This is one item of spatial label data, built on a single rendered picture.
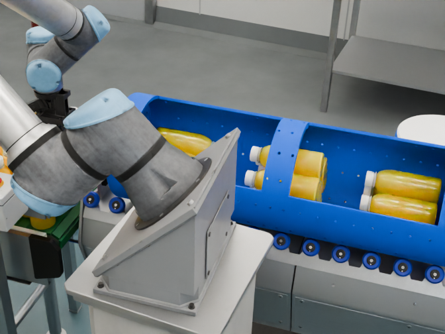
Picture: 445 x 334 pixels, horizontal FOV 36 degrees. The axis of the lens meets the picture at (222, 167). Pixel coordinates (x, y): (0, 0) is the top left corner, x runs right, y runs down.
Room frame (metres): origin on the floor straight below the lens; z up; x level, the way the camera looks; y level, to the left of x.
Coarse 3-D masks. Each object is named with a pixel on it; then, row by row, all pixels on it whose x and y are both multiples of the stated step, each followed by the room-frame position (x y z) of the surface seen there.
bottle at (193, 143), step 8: (160, 128) 1.60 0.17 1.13; (168, 128) 1.60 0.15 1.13; (168, 136) 1.57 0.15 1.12; (176, 136) 1.56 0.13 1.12; (184, 136) 1.56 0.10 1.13; (192, 136) 1.56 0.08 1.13; (200, 136) 1.56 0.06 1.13; (176, 144) 1.55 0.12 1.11; (184, 144) 1.55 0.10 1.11; (192, 144) 1.54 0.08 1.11; (200, 144) 1.54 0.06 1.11; (208, 144) 1.54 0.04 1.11; (192, 152) 1.53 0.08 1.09
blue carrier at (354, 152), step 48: (144, 96) 1.58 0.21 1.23; (240, 144) 1.62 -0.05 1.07; (288, 144) 1.38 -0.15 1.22; (336, 144) 1.54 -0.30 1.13; (384, 144) 1.49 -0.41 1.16; (432, 144) 1.42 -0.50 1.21; (240, 192) 1.33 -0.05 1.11; (288, 192) 1.31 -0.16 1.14; (336, 192) 1.51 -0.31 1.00; (336, 240) 1.28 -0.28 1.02; (384, 240) 1.24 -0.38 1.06; (432, 240) 1.20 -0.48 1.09
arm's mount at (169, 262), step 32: (224, 160) 1.05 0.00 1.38; (192, 192) 0.97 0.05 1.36; (224, 192) 1.07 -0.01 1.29; (128, 224) 1.06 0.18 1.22; (160, 224) 0.92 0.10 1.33; (192, 224) 0.89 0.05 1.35; (224, 224) 1.07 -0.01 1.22; (128, 256) 0.92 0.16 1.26; (160, 256) 0.91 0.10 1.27; (192, 256) 0.89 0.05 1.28; (96, 288) 0.94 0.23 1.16; (128, 288) 0.92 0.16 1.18; (160, 288) 0.91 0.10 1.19; (192, 288) 0.89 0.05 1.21
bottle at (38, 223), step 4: (32, 220) 1.43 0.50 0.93; (36, 220) 1.43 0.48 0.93; (40, 220) 1.42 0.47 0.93; (44, 220) 1.43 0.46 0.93; (48, 220) 1.43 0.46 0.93; (52, 220) 1.44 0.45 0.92; (32, 224) 1.43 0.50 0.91; (36, 224) 1.42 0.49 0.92; (40, 224) 1.42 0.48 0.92; (44, 224) 1.43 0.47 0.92; (48, 224) 1.43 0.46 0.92; (52, 224) 1.44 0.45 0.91; (36, 228) 1.43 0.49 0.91; (40, 228) 1.42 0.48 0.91; (44, 228) 1.43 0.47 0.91; (48, 228) 1.43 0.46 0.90
